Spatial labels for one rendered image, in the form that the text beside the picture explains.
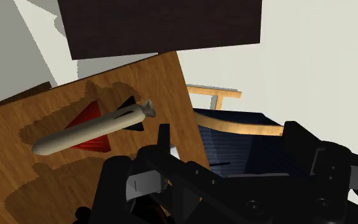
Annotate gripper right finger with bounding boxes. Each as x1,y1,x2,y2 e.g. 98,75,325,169
281,120,358,206

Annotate blue chair with wooden frame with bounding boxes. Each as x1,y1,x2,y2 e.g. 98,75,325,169
186,84,310,178

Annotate wooden table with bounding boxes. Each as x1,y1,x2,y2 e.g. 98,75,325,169
0,51,211,224

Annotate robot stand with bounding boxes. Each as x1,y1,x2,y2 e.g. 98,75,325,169
57,0,263,60

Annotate beige toy rocket red fins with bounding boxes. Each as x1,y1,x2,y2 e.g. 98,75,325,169
31,95,157,156

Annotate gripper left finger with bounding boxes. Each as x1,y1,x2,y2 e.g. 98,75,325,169
74,123,229,224

